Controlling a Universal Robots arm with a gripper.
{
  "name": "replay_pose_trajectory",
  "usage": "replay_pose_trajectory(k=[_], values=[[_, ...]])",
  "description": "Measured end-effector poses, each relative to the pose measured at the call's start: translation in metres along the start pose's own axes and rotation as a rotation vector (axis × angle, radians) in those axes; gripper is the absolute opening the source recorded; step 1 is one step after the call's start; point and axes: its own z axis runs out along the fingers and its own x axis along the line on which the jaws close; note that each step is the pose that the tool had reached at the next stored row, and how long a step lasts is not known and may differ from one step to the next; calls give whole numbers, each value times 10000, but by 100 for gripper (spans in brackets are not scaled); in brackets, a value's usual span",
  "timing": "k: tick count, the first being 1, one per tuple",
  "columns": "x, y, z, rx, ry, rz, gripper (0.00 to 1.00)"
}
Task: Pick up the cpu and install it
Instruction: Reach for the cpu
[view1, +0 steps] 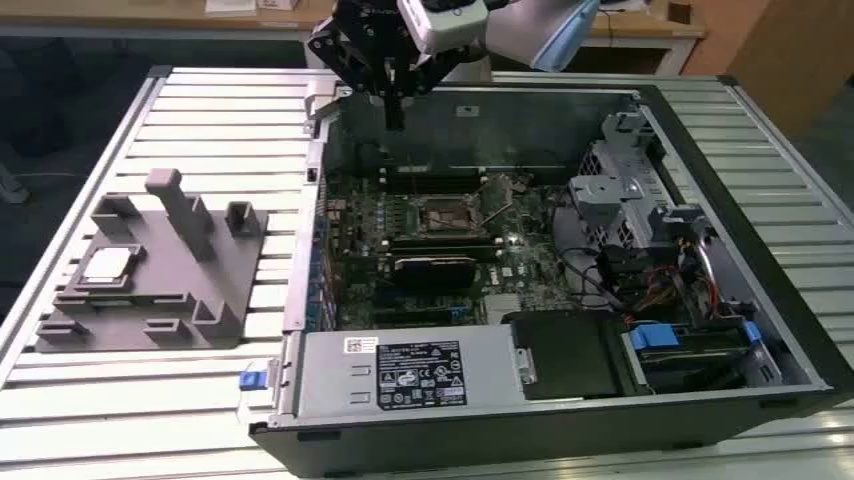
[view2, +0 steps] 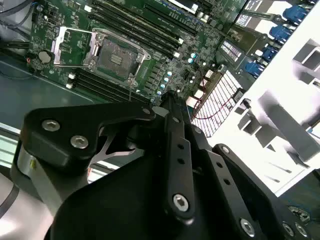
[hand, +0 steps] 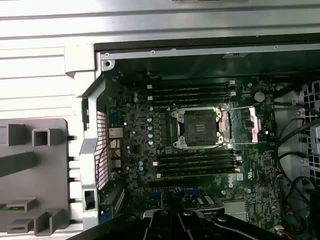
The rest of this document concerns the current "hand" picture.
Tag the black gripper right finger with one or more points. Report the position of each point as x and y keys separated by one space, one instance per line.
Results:
x=195 y=227

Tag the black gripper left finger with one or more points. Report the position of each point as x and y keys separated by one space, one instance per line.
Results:
x=160 y=227

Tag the metal socket cover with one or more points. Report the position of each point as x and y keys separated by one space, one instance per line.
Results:
x=255 y=125

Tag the CPU socket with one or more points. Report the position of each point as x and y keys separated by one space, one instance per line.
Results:
x=197 y=127

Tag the black graphics card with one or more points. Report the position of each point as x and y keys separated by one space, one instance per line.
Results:
x=205 y=201

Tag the silver chipset heatsink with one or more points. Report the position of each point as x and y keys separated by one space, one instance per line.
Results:
x=236 y=207

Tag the black expansion slot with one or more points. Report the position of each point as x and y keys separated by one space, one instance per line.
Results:
x=175 y=183

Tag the black RAM slot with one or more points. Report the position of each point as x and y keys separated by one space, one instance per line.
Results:
x=197 y=172
x=191 y=96
x=197 y=160
x=197 y=155
x=191 y=84
x=191 y=101
x=191 y=90
x=197 y=166

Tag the green motherboard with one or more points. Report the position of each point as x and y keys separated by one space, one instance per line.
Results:
x=262 y=170

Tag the grey parts rack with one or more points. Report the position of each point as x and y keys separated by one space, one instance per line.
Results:
x=57 y=175

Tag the black open PC case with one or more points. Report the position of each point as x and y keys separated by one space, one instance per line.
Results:
x=90 y=125

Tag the round coin battery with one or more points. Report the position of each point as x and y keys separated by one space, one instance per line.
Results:
x=259 y=96

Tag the metal drive cage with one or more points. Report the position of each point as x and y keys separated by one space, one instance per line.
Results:
x=316 y=138

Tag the green RAM stick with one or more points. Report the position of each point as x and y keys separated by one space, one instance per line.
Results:
x=3 y=207

